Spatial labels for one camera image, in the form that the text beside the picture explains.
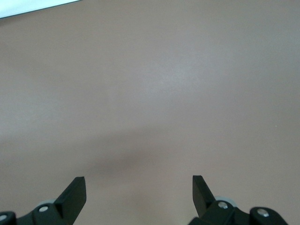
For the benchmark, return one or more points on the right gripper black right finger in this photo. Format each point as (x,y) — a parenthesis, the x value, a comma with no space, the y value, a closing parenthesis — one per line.
(204,201)

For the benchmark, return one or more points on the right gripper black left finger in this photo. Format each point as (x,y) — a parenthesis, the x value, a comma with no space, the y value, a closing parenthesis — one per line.
(70,201)

